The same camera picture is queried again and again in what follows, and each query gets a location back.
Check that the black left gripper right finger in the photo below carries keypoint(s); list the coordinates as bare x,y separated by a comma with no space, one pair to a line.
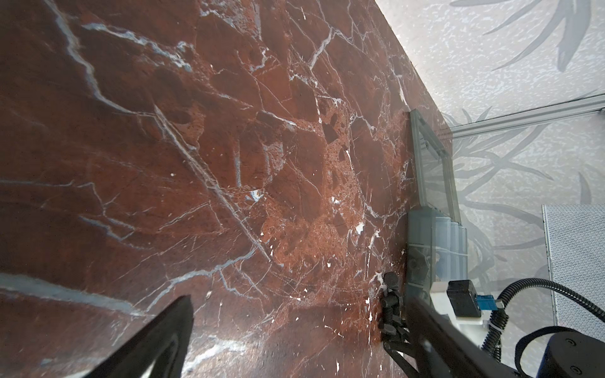
440,350

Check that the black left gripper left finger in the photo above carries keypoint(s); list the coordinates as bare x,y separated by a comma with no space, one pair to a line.
159,348

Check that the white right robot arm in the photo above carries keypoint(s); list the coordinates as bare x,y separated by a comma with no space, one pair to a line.
499,318

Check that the black hex bolt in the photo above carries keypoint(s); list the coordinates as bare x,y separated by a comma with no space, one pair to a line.
391,321

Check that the black socket screw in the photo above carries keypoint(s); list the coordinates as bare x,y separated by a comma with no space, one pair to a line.
391,294

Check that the clear plastic organizer box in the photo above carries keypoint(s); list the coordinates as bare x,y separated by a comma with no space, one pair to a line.
437,242

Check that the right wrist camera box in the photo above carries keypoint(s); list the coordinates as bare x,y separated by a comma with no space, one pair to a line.
465,301

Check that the white wire mesh basket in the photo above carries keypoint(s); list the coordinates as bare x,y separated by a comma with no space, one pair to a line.
574,236

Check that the aluminium frame post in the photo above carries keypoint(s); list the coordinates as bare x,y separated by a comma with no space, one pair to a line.
542,115

